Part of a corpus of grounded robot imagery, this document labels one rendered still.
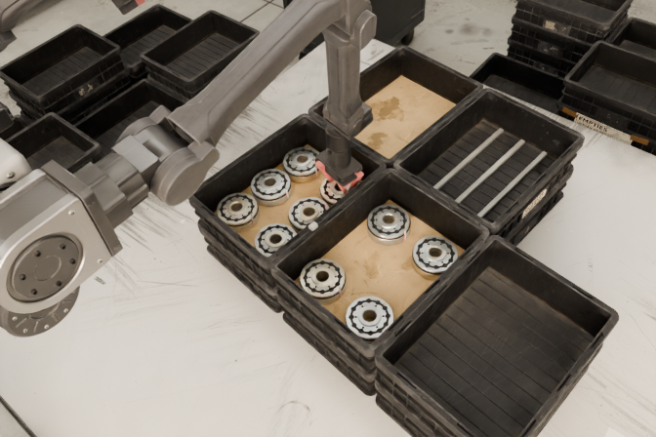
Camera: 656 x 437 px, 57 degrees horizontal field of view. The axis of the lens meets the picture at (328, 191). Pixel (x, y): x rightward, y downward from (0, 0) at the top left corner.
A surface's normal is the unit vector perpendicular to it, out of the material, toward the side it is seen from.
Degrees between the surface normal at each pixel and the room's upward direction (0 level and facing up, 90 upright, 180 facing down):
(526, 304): 0
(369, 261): 0
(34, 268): 90
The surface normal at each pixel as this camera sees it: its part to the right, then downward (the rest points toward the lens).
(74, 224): 0.77, 0.45
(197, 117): -0.04, -0.33
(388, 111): -0.06, -0.66
